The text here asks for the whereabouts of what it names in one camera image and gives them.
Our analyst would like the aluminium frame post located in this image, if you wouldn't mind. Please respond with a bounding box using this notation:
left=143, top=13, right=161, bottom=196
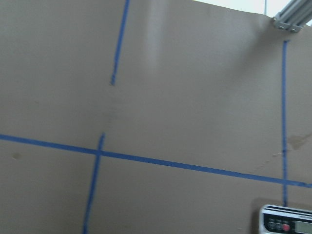
left=273, top=0, right=312, bottom=33

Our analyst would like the digital kitchen scale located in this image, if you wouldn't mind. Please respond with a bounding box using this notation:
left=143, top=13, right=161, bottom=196
left=258, top=204, right=312, bottom=234

